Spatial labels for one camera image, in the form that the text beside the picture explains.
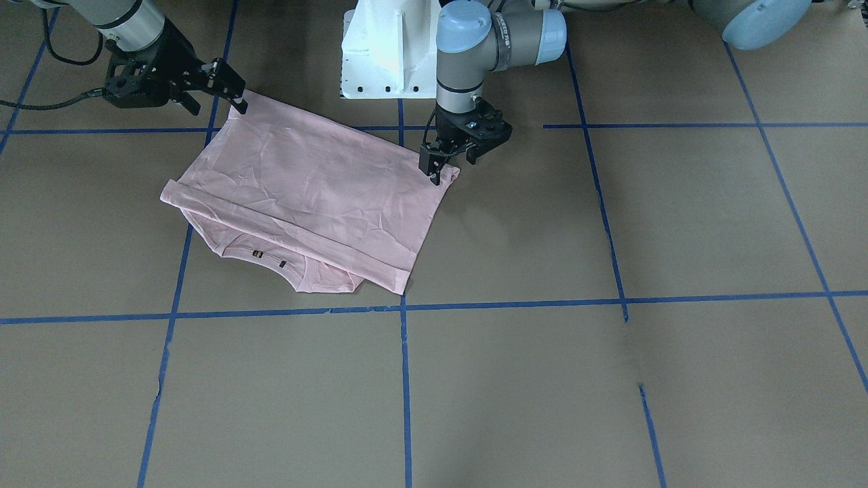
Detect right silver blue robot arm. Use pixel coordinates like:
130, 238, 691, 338
2, 1, 248, 115

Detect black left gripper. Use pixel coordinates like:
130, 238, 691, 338
418, 98, 513, 186

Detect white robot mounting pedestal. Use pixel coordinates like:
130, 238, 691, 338
339, 1, 441, 100

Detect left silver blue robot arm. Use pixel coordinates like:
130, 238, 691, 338
419, 1, 811, 185

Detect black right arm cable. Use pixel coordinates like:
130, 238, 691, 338
0, 7, 109, 113

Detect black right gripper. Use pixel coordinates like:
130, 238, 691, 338
102, 19, 248, 115

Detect pink t-shirt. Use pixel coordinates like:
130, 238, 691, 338
160, 91, 460, 296

